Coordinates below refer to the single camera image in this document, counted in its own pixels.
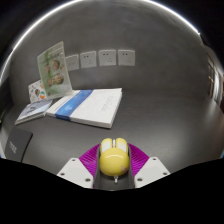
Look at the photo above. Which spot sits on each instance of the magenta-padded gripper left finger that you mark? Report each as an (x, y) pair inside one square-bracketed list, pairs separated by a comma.
[(73, 171)]

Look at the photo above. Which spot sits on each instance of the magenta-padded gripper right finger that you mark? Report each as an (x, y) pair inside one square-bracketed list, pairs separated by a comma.
[(151, 171)]

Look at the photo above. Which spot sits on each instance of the yellow computer mouse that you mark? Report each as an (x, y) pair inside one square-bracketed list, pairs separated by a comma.
[(114, 160)]

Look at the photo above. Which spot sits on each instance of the dark grey mouse pad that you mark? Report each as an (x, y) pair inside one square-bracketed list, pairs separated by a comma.
[(16, 145)]

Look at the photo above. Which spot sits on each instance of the white book with blue band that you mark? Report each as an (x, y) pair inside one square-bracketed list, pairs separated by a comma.
[(90, 106)]

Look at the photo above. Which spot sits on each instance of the grey striped book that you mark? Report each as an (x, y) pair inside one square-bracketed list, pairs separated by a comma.
[(32, 111)]

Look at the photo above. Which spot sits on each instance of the white card with colourful stickers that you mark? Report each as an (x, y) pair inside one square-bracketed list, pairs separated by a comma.
[(36, 92)]

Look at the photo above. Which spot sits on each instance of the white ceiling light strip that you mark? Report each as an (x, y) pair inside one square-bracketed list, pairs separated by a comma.
[(33, 25)]

